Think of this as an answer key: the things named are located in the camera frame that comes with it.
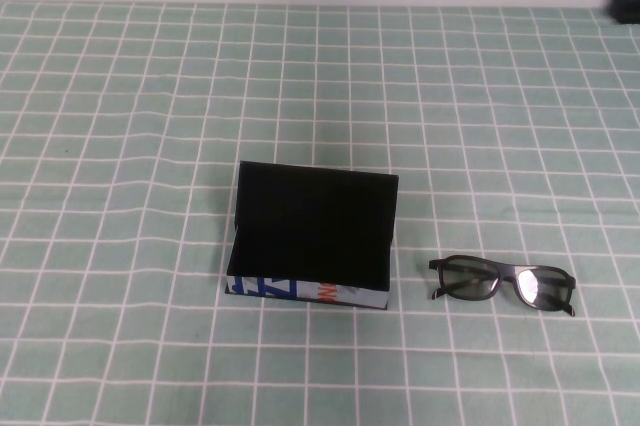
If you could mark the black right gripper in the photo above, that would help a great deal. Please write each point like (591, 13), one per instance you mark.
(625, 1)

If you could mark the black framed glasses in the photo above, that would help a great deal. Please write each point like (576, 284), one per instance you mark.
(506, 274)

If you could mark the black glasses case printed side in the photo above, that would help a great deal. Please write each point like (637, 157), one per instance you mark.
(310, 216)

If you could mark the green white checked tablecloth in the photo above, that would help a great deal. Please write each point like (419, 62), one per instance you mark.
(125, 196)

